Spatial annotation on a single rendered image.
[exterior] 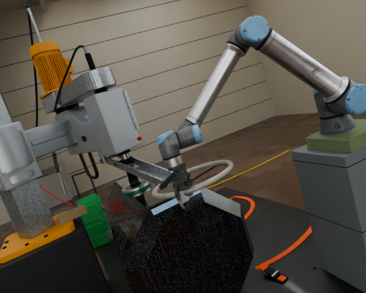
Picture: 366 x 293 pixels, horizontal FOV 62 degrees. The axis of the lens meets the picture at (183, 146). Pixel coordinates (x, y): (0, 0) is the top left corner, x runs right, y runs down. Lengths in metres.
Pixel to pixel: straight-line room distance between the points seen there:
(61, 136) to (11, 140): 0.44
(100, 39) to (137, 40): 0.82
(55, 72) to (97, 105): 0.76
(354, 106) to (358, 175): 0.36
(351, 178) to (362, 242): 0.37
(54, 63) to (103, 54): 4.55
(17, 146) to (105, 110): 0.63
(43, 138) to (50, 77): 0.53
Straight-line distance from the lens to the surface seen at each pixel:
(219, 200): 1.91
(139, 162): 2.19
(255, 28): 1.49
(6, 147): 2.26
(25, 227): 2.37
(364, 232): 1.89
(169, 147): 1.43
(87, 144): 2.43
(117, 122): 2.10
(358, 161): 1.78
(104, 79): 2.09
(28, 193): 2.36
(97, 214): 3.72
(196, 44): 7.90
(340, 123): 1.86
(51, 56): 2.77
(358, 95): 1.68
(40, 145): 2.47
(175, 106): 7.44
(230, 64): 1.60
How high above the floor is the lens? 1.40
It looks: 10 degrees down
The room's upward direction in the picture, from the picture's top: 18 degrees counter-clockwise
